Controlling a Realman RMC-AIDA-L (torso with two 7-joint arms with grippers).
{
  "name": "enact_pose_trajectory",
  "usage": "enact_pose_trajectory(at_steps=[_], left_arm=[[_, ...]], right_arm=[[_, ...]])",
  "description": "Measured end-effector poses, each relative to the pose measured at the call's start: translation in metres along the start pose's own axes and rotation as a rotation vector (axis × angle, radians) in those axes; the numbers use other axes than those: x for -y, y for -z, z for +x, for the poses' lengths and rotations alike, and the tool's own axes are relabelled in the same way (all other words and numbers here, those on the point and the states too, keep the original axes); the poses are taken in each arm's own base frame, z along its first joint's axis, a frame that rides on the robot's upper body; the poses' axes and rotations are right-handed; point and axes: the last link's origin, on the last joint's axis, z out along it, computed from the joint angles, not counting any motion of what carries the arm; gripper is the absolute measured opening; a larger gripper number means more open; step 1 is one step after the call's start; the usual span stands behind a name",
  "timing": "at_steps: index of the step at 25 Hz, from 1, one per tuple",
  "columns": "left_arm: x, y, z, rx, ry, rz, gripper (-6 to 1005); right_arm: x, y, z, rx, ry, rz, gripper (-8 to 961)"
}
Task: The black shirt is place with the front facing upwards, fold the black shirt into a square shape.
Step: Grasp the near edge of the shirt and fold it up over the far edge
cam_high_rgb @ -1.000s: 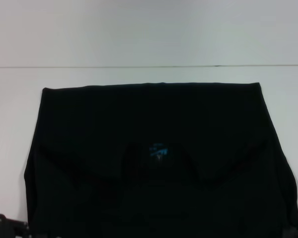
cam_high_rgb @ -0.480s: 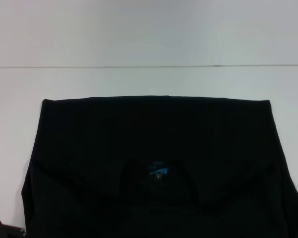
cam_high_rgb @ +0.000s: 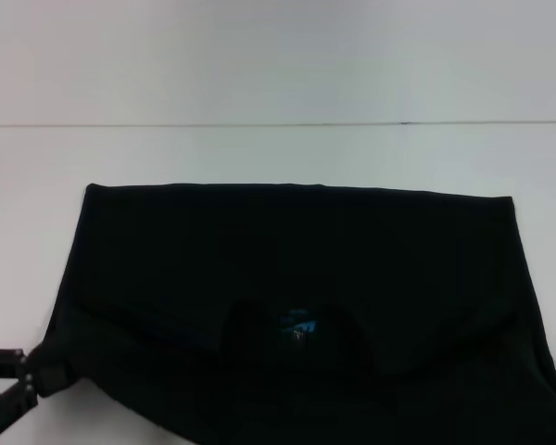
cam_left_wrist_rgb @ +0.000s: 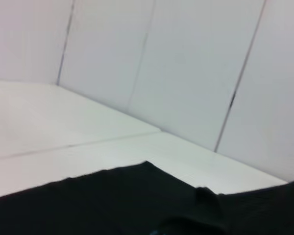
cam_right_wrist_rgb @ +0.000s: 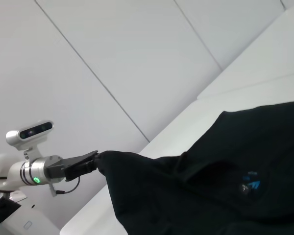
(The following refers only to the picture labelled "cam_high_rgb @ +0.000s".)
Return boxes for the black T-shirt with white lettering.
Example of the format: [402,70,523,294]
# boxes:
[35,183,556,445]

